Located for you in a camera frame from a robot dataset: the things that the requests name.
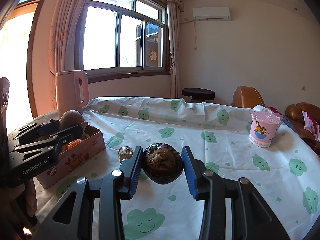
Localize brown round mangosteen fruit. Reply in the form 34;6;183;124
50;110;88;131

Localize sugarcane piece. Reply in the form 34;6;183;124
118;146;133;163

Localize large bumpy tangerine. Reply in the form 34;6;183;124
67;139;82;149

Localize dark wrinkled date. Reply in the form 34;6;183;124
141;143;184;185

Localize person's left hand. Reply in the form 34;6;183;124
10;179;37;229

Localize pink electric kettle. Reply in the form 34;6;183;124
55;70;89;118

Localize dark round stool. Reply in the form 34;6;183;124
182;88;215;102

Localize pink cartoon cup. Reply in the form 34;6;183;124
249;111;281;148

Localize brown leather chair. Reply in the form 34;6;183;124
231;86;265;108

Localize white green cloud tablecloth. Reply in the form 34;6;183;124
36;97;319;239

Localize brown leather sofa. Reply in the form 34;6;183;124
284;102;319;155

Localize pink floral cushion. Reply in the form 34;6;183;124
302;111;320;142

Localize pink left curtain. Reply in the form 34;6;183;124
48;0;85;109

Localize pink curtain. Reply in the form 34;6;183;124
48;0;85;109
167;2;181;99

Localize pink right curtain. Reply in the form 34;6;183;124
167;2;181;99

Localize window with brown frame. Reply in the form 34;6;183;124
75;0;170;83

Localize white wall air conditioner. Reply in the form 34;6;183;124
193;7;231;21

